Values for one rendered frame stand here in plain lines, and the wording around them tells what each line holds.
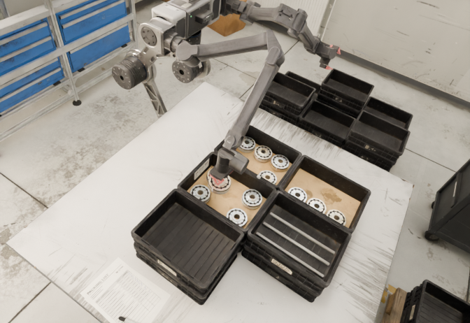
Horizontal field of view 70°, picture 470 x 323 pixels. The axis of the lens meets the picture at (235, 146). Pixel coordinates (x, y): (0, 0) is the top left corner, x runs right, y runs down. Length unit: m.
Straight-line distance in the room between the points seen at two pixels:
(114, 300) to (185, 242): 0.38
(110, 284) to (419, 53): 3.92
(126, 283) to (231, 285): 0.47
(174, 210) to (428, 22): 3.49
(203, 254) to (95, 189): 0.72
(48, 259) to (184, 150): 0.90
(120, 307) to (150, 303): 0.12
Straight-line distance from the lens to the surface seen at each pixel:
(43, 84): 3.25
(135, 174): 1.99
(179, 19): 1.63
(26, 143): 3.31
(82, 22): 3.28
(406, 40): 4.47
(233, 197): 1.74
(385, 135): 2.97
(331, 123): 3.01
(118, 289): 1.69
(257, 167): 1.88
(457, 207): 2.79
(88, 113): 3.43
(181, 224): 1.65
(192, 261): 1.57
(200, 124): 2.25
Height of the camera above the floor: 2.27
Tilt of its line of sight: 47 degrees down
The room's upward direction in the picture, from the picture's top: 10 degrees clockwise
